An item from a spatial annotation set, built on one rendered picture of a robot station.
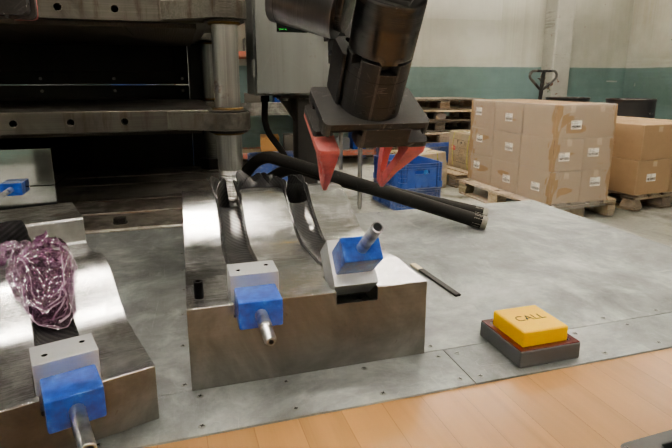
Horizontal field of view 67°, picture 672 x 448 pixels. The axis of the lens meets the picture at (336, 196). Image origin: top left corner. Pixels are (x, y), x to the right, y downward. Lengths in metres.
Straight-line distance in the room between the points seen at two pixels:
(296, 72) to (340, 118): 0.93
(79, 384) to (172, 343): 0.20
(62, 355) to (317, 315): 0.24
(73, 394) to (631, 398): 0.52
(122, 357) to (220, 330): 0.09
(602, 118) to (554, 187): 0.66
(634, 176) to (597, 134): 0.66
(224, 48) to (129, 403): 0.88
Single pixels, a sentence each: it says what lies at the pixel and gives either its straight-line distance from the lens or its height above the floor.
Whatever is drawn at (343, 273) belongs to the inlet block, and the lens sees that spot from 0.56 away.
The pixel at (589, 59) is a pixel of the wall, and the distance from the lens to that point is 9.27.
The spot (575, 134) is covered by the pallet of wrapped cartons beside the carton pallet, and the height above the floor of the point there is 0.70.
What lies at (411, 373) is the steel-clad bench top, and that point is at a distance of 0.59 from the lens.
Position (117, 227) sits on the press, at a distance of 1.26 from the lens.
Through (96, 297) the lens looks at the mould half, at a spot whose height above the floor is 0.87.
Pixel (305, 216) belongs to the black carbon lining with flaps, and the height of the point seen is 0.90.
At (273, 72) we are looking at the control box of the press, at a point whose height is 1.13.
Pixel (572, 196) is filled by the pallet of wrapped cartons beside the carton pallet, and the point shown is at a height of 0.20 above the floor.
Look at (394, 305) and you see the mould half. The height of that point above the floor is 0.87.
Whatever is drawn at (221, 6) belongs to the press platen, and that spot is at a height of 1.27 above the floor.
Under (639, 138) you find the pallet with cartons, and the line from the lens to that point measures 5.04.
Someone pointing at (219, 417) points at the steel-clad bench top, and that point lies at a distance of 0.54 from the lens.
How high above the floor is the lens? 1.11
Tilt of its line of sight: 13 degrees down
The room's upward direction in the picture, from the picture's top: straight up
